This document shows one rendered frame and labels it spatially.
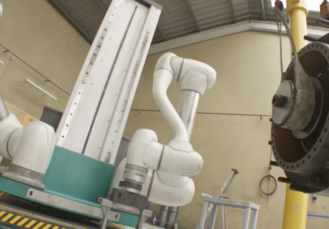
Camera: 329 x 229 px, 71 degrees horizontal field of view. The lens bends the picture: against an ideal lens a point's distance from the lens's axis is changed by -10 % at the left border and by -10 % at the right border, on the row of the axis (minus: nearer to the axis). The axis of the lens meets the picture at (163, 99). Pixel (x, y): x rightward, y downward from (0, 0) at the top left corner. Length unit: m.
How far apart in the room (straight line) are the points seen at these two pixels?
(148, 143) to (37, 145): 0.47
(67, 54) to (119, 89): 8.14
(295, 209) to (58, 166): 2.67
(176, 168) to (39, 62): 8.10
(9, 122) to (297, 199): 2.96
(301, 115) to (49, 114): 1.25
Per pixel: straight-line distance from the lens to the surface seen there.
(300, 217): 3.29
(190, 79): 1.30
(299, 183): 0.88
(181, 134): 1.05
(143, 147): 0.95
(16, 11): 8.63
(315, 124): 0.78
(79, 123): 1.42
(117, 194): 0.94
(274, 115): 0.85
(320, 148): 0.69
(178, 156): 0.95
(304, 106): 0.77
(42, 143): 1.14
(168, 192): 1.22
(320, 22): 0.85
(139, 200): 0.98
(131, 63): 1.57
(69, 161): 1.31
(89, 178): 1.32
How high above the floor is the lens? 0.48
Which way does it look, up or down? 23 degrees up
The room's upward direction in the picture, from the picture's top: 14 degrees clockwise
